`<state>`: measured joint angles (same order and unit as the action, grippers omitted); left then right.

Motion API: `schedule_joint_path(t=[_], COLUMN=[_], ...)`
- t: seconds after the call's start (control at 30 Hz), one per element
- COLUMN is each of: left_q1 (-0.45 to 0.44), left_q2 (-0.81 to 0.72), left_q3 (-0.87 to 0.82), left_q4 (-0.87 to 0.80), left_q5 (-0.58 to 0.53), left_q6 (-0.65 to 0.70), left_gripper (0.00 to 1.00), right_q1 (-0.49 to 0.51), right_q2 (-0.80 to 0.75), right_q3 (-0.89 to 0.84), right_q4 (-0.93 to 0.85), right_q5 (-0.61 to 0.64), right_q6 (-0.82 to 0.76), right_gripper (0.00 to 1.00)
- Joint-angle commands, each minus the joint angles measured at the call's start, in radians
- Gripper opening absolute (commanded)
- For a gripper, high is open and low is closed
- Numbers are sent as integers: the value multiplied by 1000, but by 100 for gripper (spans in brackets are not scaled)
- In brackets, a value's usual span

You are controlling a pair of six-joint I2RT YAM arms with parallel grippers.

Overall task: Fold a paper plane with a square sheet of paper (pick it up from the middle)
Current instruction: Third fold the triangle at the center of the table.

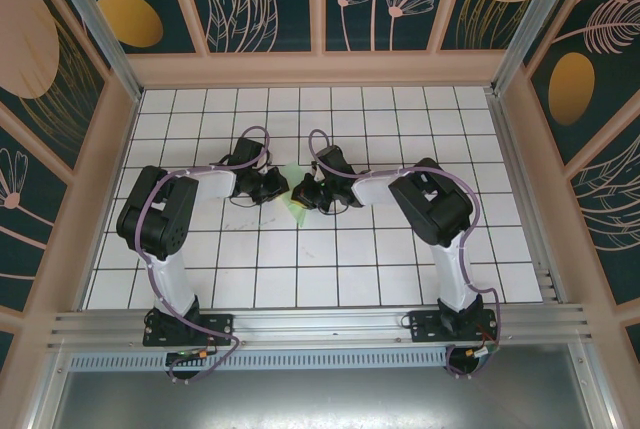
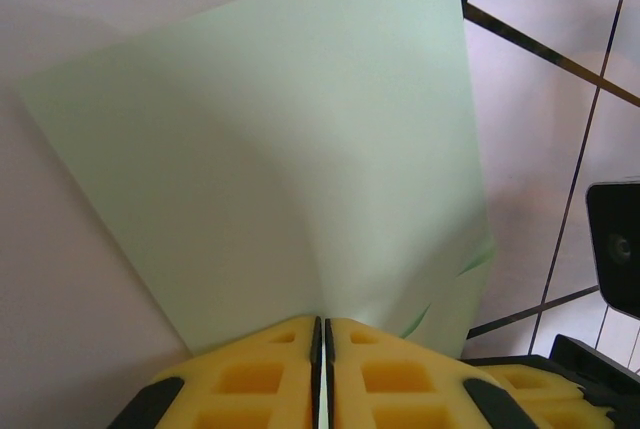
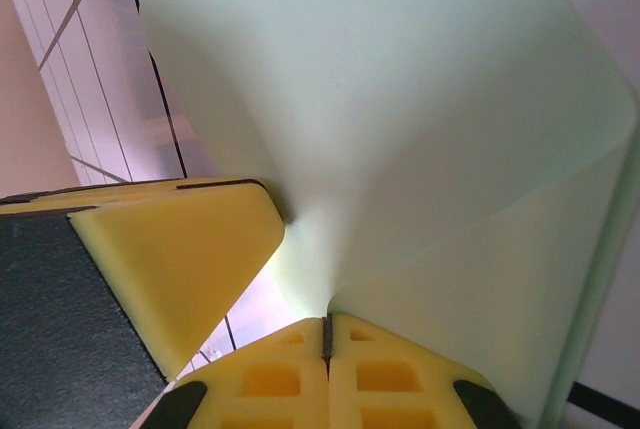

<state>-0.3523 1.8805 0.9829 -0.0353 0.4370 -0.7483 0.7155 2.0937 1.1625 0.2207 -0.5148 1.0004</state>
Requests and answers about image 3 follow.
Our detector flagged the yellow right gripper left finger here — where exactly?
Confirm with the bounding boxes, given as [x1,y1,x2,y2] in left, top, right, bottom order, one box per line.
[130,316,330,429]

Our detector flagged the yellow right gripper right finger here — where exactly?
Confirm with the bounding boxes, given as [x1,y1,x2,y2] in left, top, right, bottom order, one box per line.
[327,312,524,429]

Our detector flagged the light green cloth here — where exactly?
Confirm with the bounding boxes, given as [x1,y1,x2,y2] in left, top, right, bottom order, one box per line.
[135,0,640,429]

